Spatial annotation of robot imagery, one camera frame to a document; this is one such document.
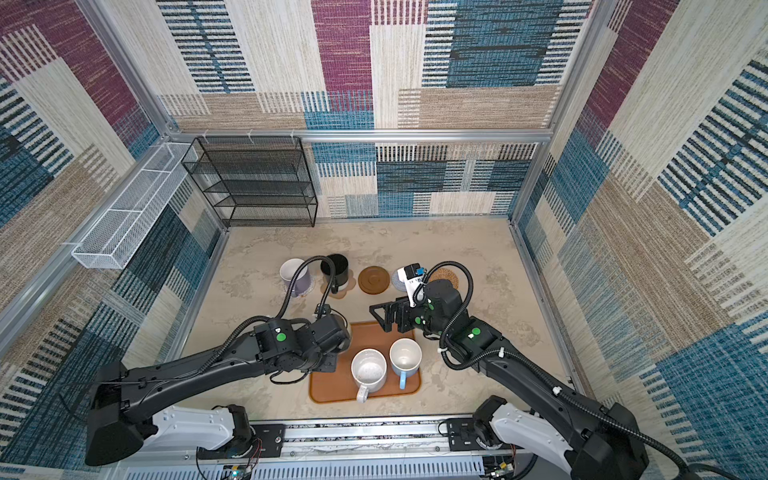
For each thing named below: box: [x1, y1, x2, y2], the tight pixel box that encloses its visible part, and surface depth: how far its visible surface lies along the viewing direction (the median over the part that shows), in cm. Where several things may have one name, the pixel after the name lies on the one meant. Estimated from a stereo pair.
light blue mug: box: [389, 337, 423, 390], surface depth 79 cm
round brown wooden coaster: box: [358, 265, 391, 295], surface depth 104 cm
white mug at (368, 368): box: [350, 348, 388, 404], surface depth 79 cm
